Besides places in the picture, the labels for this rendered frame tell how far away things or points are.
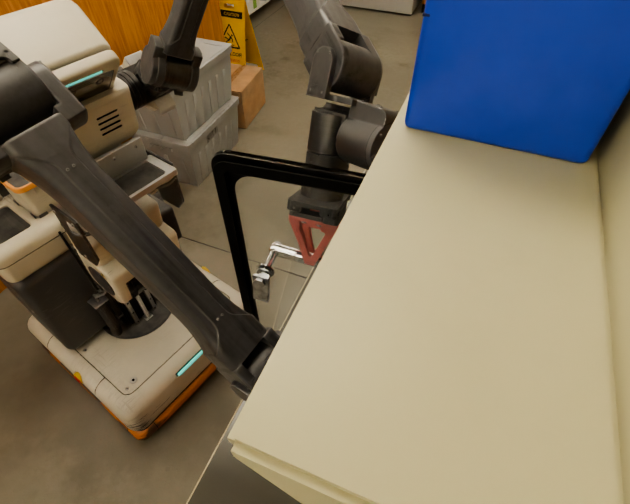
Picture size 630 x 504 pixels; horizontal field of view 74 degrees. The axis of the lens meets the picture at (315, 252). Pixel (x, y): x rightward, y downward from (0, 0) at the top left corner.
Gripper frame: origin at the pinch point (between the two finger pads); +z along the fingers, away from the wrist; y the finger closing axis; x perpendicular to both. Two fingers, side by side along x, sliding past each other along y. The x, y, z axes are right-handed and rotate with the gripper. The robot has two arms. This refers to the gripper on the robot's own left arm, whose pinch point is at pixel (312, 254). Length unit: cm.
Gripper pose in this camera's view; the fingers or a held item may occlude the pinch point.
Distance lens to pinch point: 59.4
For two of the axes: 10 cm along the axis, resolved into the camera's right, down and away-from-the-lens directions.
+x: -9.6, -2.3, 1.8
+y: 2.6, -3.6, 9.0
